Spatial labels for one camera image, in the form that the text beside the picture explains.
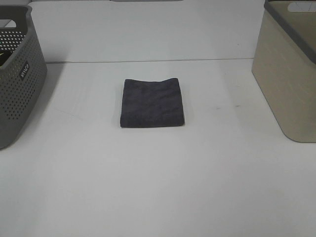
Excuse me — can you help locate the beige plastic basket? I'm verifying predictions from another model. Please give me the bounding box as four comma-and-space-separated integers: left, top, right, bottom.
252, 0, 316, 143

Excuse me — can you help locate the grey perforated plastic basket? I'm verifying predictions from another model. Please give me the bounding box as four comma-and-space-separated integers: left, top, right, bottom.
0, 5, 47, 149

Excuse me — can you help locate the dark grey towel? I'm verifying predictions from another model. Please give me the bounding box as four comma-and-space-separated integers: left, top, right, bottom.
120, 78, 185, 128

